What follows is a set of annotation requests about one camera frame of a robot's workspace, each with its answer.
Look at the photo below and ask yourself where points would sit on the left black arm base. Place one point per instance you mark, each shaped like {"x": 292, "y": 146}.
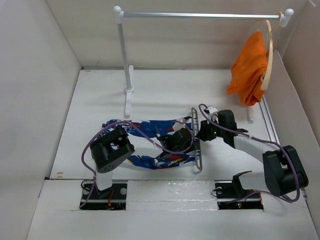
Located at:
{"x": 110, "y": 199}

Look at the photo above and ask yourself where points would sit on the grey metal hanger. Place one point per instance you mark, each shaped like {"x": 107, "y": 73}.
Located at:
{"x": 195, "y": 131}

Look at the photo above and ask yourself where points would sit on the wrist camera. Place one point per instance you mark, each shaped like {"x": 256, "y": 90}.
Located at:
{"x": 179, "y": 124}
{"x": 211, "y": 110}

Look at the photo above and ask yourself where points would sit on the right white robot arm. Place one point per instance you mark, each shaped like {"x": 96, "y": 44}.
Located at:
{"x": 283, "y": 171}

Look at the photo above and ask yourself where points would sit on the orange garment on hanger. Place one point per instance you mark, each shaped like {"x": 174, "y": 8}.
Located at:
{"x": 247, "y": 70}

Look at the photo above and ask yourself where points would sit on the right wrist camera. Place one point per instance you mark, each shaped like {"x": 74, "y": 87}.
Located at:
{"x": 211, "y": 110}

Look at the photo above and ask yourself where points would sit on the white clothes rack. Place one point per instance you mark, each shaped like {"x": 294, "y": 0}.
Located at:
{"x": 280, "y": 20}

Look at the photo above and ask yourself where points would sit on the blue white red patterned trousers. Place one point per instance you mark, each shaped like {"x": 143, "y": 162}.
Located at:
{"x": 143, "y": 134}

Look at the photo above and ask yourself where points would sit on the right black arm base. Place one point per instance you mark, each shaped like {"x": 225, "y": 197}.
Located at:
{"x": 231, "y": 196}

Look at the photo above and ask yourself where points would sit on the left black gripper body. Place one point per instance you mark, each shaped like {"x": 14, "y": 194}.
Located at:
{"x": 186, "y": 146}

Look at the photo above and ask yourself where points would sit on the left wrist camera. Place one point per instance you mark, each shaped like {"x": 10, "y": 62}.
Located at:
{"x": 179, "y": 124}

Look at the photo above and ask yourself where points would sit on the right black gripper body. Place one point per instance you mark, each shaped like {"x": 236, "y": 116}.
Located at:
{"x": 210, "y": 131}

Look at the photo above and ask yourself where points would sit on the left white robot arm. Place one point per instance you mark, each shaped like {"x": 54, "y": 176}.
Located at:
{"x": 112, "y": 149}

